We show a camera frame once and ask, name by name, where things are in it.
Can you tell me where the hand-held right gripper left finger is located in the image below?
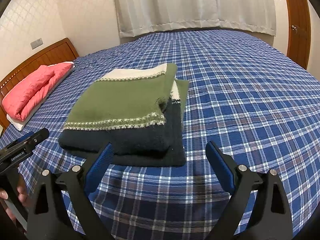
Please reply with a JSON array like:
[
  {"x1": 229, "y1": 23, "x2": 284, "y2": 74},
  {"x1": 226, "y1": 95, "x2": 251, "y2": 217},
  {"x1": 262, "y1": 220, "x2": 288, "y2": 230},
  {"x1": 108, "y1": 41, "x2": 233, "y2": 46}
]
[{"x1": 26, "y1": 142, "x2": 114, "y2": 240}]

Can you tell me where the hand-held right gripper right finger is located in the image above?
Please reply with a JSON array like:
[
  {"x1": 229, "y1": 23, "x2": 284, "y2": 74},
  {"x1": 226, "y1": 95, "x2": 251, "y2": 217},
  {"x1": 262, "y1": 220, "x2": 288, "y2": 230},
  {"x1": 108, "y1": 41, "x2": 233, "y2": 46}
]
[{"x1": 205, "y1": 141, "x2": 293, "y2": 240}]

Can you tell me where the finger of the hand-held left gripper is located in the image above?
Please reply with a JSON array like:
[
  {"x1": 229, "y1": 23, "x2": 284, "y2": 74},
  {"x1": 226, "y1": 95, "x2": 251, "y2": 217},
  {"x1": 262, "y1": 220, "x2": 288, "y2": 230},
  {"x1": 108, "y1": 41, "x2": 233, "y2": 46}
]
[
  {"x1": 24, "y1": 127, "x2": 50, "y2": 153},
  {"x1": 7, "y1": 131, "x2": 35, "y2": 146}
]

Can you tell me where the green cream navy knit sweater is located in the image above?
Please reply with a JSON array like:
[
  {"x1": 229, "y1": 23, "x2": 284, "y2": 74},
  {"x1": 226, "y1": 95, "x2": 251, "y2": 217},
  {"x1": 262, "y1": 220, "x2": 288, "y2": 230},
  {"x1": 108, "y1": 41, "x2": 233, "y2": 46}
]
[{"x1": 58, "y1": 63, "x2": 190, "y2": 167}]

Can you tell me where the person's left hand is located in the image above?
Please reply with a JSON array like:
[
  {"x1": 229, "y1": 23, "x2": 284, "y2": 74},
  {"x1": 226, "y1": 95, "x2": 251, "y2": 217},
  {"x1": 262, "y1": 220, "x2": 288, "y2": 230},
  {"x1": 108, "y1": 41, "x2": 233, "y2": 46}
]
[{"x1": 0, "y1": 180, "x2": 32, "y2": 222}]

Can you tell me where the white pillow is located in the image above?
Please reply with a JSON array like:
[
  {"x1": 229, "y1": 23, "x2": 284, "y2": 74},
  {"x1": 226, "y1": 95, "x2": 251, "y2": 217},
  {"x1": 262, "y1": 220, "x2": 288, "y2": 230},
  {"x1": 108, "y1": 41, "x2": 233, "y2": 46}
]
[{"x1": 6, "y1": 61, "x2": 75, "y2": 131}]

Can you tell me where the blue plaid bedspread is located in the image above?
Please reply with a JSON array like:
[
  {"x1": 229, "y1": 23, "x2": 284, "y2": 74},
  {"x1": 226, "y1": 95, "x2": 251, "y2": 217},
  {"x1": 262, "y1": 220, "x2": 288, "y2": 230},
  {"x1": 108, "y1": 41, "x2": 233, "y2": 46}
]
[{"x1": 0, "y1": 29, "x2": 320, "y2": 240}]

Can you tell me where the wooden headboard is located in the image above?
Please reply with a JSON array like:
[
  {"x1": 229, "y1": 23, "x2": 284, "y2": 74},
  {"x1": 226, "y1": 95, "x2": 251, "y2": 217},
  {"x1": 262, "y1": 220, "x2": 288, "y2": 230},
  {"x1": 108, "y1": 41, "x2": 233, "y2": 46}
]
[{"x1": 0, "y1": 37, "x2": 80, "y2": 128}]

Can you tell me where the white curtain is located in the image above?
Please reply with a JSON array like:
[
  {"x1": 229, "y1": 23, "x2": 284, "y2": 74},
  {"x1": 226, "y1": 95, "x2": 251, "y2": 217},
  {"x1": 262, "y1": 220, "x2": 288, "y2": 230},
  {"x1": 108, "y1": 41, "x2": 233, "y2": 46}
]
[{"x1": 110, "y1": 0, "x2": 278, "y2": 39}]

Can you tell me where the wooden door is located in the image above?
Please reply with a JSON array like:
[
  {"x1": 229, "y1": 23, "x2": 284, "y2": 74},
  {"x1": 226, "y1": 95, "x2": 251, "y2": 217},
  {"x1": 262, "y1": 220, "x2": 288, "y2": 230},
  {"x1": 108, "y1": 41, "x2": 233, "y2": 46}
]
[{"x1": 281, "y1": 0, "x2": 312, "y2": 70}]

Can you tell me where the grey wall switch plate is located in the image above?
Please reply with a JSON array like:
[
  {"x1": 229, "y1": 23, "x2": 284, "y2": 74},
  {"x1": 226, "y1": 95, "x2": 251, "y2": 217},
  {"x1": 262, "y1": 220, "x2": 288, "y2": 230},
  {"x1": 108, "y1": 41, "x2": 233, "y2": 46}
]
[{"x1": 30, "y1": 38, "x2": 43, "y2": 50}]

